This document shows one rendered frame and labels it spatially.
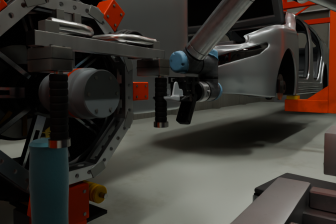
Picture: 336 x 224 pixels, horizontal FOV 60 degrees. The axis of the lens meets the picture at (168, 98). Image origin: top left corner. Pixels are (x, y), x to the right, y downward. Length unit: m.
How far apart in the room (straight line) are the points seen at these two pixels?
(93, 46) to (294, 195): 0.54
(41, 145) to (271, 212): 0.57
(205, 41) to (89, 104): 0.42
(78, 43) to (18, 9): 0.22
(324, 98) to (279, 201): 3.92
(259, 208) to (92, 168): 0.76
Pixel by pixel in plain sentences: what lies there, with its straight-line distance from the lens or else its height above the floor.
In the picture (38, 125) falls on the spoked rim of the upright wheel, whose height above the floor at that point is 0.75.
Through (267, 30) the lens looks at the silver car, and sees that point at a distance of 3.41.
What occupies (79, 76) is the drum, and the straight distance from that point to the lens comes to 0.78.
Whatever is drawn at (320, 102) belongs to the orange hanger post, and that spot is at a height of 0.65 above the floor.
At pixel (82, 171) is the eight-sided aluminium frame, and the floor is 0.61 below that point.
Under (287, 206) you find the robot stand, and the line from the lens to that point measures 0.27.
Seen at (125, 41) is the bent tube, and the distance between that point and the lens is 0.81.
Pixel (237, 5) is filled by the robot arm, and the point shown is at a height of 1.10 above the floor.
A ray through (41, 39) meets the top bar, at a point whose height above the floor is 0.96.
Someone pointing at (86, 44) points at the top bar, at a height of 0.96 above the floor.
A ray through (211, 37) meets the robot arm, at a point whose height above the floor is 1.02.
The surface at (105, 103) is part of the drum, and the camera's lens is 0.79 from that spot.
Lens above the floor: 0.87
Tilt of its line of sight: 3 degrees down
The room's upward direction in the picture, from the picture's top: straight up
